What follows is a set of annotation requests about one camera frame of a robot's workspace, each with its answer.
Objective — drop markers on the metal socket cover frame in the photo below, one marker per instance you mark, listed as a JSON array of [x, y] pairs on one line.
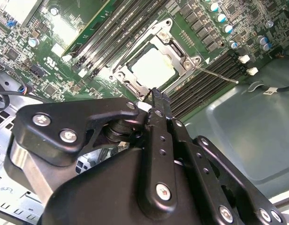
[[164, 50]]

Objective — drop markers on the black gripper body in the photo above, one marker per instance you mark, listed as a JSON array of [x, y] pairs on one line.
[[100, 199]]

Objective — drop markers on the silver square CPU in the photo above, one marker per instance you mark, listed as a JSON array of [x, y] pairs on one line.
[[154, 68]]

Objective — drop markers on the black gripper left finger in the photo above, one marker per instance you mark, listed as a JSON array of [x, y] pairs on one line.
[[64, 117]]

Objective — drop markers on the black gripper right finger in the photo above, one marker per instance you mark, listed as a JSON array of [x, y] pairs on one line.
[[217, 178]]

